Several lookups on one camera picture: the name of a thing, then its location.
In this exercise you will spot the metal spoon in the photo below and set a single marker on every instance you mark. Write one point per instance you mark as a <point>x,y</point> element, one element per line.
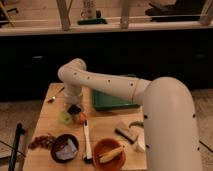
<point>52,99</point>

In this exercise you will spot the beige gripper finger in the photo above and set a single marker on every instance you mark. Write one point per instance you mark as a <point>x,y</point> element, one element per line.
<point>81,108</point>
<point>66,107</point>

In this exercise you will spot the brown wooden block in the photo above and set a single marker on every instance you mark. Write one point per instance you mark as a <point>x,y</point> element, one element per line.
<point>123,130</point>

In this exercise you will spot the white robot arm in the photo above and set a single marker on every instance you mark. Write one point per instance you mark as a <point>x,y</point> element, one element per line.
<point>170,123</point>

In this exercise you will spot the green base plate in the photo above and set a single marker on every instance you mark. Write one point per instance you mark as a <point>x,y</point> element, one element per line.
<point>92,21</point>

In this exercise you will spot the dark red bowl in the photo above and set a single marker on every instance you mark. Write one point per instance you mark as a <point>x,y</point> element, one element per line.
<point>59,143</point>

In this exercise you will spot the orange bowl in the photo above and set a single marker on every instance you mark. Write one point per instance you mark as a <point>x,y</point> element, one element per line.
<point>104,146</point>

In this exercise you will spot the green cucumber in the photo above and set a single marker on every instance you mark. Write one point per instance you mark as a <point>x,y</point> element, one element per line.
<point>136,123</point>

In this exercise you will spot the clear plastic cup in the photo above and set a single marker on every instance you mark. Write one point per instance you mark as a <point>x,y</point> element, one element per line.
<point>140,143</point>

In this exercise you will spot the green plastic tray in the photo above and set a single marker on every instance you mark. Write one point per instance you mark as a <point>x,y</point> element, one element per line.
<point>103,102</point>

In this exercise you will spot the white handled knife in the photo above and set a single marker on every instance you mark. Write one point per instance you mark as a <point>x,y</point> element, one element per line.
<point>88,150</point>

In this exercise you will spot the yellow corn cob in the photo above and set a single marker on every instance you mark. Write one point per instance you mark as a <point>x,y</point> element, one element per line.
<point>110,155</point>

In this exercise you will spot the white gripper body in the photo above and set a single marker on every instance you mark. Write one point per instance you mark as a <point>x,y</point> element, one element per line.
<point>73,99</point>

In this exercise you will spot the black stand pole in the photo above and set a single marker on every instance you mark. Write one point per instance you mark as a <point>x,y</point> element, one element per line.
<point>18,133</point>

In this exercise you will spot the small metal cup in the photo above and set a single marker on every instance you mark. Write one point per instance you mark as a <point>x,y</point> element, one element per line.
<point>74,109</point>

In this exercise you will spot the crumpled grey cloth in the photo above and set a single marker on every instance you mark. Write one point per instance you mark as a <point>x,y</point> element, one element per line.
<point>69,151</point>

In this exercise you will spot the light green plastic cup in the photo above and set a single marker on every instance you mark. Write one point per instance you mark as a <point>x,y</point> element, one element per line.
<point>65,118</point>

